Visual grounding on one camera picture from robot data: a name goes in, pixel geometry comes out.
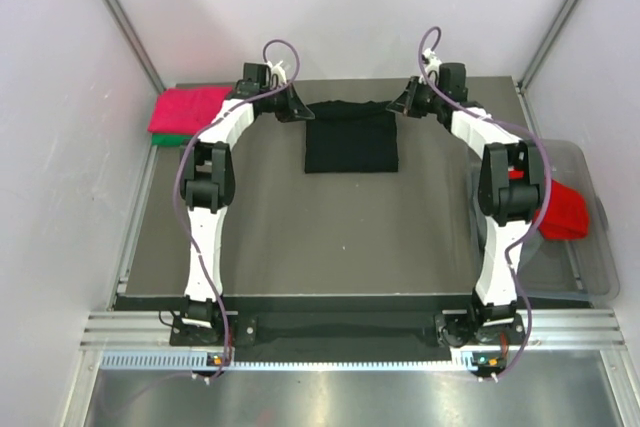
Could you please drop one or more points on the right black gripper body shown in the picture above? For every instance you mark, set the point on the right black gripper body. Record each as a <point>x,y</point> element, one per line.
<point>425,100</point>

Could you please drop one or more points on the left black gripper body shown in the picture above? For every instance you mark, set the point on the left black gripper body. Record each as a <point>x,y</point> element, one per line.
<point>276,103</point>

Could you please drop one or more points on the black t shirt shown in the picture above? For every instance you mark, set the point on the black t shirt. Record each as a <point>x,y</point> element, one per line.
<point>351,137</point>

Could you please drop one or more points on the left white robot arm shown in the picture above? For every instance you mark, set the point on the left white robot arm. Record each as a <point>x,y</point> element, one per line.
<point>207,184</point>

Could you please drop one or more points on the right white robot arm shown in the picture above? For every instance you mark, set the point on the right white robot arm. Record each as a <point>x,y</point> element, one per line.
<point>494,298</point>

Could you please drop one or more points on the folded pink t shirt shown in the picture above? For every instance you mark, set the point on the folded pink t shirt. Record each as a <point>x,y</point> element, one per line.
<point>185,111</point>

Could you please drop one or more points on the folded green t shirt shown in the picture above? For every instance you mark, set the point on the folded green t shirt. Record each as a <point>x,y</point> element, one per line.
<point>169,140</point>

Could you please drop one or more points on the red t shirt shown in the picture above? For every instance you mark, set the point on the red t shirt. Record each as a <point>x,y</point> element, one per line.
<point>563,214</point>

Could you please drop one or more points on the grey t shirt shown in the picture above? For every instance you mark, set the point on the grey t shirt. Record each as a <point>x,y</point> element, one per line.
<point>529,248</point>

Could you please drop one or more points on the clear plastic bin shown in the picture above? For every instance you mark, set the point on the clear plastic bin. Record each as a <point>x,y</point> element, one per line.
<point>582,269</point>

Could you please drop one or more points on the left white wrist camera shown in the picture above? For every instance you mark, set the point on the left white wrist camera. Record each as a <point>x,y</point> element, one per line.
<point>278,73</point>

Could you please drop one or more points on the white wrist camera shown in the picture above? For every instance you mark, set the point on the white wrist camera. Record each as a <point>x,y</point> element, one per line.
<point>430,65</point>
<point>278,73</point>

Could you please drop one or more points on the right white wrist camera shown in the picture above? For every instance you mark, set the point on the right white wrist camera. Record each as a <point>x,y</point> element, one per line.
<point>430,65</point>

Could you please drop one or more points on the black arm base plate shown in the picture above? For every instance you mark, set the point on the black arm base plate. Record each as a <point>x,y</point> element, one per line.
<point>361,336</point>

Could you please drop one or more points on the aluminium frame rail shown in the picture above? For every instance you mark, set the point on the aluminium frame rail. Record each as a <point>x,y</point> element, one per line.
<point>553,329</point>

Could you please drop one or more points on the slotted grey cable duct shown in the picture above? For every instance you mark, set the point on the slotted grey cable duct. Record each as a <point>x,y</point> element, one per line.
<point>202,361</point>

